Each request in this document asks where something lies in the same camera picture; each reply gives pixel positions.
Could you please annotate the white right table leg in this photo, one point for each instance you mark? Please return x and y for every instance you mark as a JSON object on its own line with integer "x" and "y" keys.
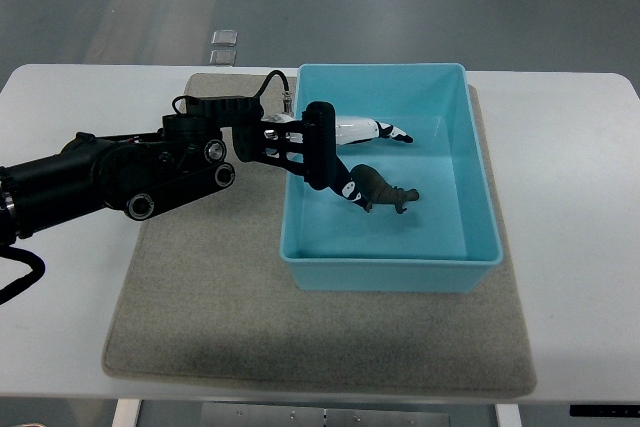
{"x": 508, "y": 415}

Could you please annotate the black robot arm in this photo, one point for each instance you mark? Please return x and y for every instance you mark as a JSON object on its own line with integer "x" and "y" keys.
{"x": 144, "y": 175}

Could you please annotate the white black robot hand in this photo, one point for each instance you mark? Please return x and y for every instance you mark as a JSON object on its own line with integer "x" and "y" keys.
{"x": 352, "y": 130}

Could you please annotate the metal table crossbar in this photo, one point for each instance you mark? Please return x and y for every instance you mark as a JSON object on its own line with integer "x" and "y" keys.
{"x": 228, "y": 414}

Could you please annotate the blue plastic box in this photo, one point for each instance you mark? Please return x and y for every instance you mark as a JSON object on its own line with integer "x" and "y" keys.
{"x": 445, "y": 241}

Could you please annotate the white left table leg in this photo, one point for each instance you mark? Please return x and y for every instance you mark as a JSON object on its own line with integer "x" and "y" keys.
{"x": 126, "y": 413}

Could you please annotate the lower floor socket plate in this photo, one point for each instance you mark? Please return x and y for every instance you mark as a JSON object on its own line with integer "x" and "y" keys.
{"x": 222, "y": 57}

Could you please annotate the grey felt mat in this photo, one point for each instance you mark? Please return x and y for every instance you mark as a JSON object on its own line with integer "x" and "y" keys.
{"x": 208, "y": 301}

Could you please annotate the white table leg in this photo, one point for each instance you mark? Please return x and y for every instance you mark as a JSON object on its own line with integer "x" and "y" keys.
{"x": 508, "y": 415}
{"x": 126, "y": 413}

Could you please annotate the brown toy hippo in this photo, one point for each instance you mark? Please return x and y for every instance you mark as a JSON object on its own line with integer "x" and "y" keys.
{"x": 376, "y": 190}

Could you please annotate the black table control panel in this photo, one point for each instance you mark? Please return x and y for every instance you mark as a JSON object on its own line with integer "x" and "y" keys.
{"x": 605, "y": 411}

